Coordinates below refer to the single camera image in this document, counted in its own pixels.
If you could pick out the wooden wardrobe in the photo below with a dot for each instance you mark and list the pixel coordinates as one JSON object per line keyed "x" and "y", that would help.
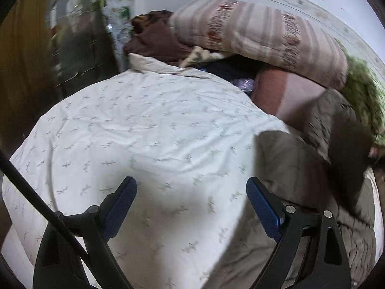
{"x": 21, "y": 66}

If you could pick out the striped floral pillow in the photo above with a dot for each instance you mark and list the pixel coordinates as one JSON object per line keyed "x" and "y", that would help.
{"x": 255, "y": 33}

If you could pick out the green printed cloth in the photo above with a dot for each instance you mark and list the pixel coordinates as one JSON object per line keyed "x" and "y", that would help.
{"x": 364, "y": 87}

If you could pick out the pink pillow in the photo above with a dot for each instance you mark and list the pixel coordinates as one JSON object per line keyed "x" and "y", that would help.
{"x": 285, "y": 90}

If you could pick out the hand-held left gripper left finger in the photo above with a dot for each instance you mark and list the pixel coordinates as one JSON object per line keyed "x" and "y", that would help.
{"x": 120, "y": 207}

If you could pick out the white leaf-print bed sheet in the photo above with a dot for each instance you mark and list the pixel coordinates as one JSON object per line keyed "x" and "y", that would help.
{"x": 135, "y": 126}

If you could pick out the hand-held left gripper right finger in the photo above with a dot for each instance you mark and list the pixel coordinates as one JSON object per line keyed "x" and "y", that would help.
{"x": 264, "y": 210}

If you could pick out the floral printed cloth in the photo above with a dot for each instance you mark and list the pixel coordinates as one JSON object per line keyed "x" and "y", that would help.
{"x": 118, "y": 21}

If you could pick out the dark cloth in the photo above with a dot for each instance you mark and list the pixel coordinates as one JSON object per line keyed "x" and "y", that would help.
{"x": 228, "y": 69}

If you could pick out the cream floral cloth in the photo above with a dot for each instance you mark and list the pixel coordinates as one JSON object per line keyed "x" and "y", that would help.
{"x": 195, "y": 55}

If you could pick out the brown cloth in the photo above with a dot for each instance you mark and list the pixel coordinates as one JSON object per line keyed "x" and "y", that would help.
{"x": 156, "y": 39}

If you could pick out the grey quilted blanket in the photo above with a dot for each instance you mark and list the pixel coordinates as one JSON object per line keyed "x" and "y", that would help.
{"x": 300, "y": 171}

